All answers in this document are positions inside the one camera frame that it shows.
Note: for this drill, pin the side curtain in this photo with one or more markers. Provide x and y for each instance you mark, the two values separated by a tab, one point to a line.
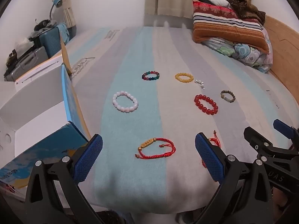
68	14

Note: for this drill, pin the wooden bed frame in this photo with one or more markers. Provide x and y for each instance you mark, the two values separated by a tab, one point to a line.
285	44

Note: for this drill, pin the red cord bracelet gold bar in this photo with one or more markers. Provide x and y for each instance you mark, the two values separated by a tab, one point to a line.
155	148

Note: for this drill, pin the floral quilt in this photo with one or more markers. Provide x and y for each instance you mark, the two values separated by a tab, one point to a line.
244	53

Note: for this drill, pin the striped bed sheet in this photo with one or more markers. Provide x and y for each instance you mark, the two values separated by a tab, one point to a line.
134	84

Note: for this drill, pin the blue desk lamp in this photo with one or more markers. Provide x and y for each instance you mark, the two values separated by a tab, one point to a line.
57	4

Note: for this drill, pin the grey suitcase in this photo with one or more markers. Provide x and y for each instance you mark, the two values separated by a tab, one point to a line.
28	62

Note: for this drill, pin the blue white cardboard box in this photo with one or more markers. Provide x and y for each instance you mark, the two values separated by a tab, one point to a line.
41	119

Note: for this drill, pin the teal suitcase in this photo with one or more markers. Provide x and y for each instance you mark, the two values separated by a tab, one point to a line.
50	39

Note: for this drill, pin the brown blanket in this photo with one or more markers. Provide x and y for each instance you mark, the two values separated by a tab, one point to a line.
246	10

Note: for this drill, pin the striped orange pillow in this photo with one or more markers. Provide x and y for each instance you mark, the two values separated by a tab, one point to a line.
212	21

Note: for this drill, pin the white plastic bag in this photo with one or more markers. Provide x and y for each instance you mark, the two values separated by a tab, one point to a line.
23	44

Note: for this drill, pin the pearl earrings cluster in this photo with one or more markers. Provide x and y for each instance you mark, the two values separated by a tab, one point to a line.
200	83

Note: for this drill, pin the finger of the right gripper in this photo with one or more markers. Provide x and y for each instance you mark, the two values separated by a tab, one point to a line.
283	128
251	134

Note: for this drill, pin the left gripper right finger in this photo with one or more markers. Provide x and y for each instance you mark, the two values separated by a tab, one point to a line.
244	192

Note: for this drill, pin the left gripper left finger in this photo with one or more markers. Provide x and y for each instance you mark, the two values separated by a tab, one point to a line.
42	203

